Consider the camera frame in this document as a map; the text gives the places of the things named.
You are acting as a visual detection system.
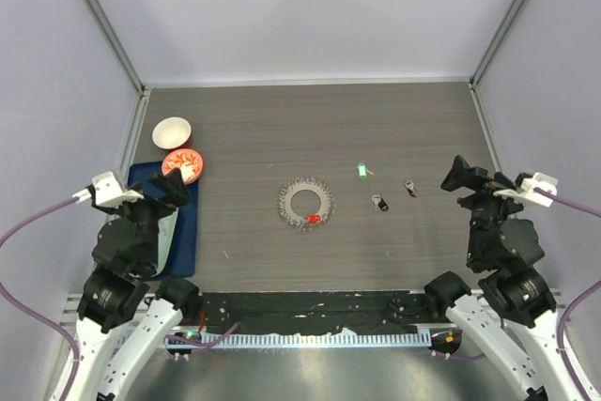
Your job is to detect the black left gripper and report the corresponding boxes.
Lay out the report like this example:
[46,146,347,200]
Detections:
[95,165,190,270]

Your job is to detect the white bowl red outside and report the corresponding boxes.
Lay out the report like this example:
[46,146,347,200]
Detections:
[151,116,192,150]

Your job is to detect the orange floral patterned bowl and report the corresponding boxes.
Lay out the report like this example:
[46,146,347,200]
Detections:
[161,148,204,184]

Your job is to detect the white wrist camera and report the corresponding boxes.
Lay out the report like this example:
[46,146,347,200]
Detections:
[72,171,144,208]
[493,172,558,208]

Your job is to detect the red tagged key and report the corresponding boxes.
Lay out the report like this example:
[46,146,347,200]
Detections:
[296,214,321,232]

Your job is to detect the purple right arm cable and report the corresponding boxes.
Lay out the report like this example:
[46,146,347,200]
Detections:
[443,187,601,401]

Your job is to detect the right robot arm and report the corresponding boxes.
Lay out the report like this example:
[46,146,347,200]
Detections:
[424,155,600,400]

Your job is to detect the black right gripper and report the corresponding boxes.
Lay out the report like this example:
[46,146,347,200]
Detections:
[439,154,529,263]

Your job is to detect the metal disc with keyrings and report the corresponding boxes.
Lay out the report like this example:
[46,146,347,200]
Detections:
[276,177,335,232]

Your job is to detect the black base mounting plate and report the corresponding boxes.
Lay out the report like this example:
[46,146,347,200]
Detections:
[187,290,448,336]

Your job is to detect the white slotted cable duct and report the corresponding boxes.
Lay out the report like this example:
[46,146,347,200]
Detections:
[162,332,432,350]

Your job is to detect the dark blue tray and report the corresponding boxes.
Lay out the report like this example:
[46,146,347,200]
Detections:
[128,162,200,280]

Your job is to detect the green key tag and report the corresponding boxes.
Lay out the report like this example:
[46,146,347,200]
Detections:
[357,162,374,180]

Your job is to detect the light green rectangular plate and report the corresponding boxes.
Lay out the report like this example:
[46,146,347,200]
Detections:
[155,209,178,276]

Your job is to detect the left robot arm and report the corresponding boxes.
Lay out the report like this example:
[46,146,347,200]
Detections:
[51,169,200,400]

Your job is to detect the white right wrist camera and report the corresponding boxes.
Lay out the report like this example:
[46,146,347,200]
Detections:
[493,172,558,208]

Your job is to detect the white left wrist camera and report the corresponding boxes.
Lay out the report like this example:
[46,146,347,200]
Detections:
[72,171,144,208]

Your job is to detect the black tagged key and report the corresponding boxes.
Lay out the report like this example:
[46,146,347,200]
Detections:
[372,194,389,212]
[404,179,418,197]

